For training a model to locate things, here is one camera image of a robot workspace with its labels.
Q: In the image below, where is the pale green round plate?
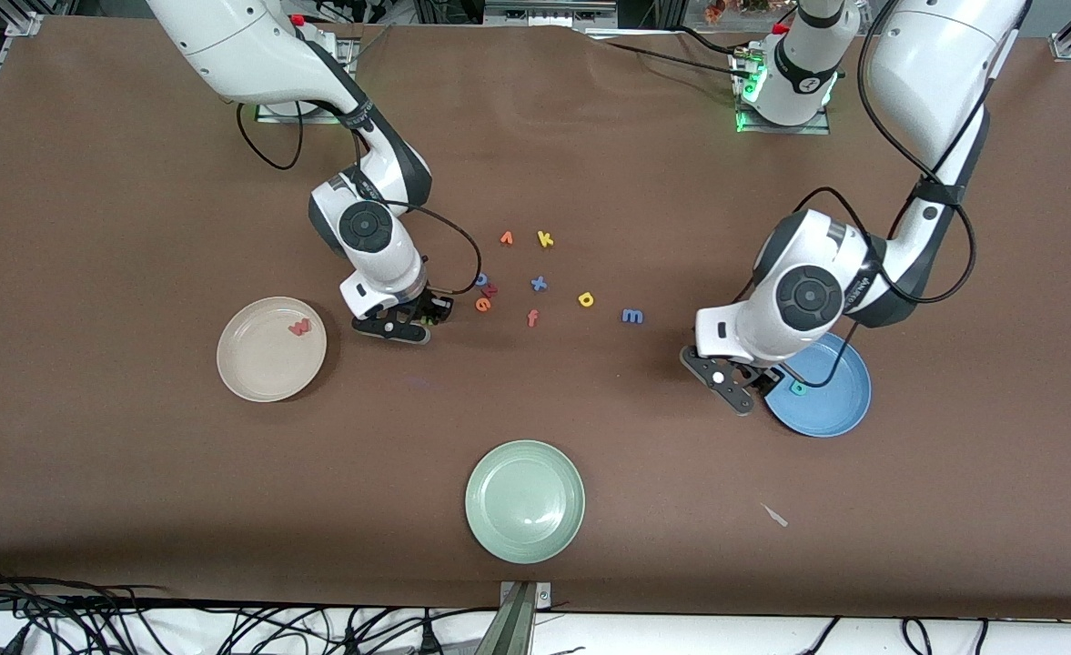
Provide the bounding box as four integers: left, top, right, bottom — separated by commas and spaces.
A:
464, 439, 587, 565

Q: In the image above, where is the brown table cover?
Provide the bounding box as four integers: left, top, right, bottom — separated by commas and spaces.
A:
0, 16, 1071, 620

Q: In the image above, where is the black cable tangle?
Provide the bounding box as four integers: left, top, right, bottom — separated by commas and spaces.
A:
0, 559, 500, 655

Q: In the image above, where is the grey metal frame rail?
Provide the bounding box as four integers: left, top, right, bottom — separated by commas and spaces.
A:
480, 0, 622, 28

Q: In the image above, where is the beige round plate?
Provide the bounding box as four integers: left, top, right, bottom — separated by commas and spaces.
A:
216, 296, 328, 403

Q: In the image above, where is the black base power cable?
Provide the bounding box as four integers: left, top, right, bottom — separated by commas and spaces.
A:
581, 27, 754, 83

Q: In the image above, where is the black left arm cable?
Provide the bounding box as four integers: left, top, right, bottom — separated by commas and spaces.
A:
735, 0, 1036, 394

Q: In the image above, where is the blue round plate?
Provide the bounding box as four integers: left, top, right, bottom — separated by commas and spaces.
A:
763, 329, 873, 438

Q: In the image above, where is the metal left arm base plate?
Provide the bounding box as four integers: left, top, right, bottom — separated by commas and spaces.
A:
733, 50, 833, 136

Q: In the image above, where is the metal camera pole bracket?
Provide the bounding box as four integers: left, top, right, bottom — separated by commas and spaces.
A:
496, 580, 554, 655

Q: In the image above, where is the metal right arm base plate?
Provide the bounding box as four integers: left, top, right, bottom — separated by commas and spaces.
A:
255, 36, 359, 125

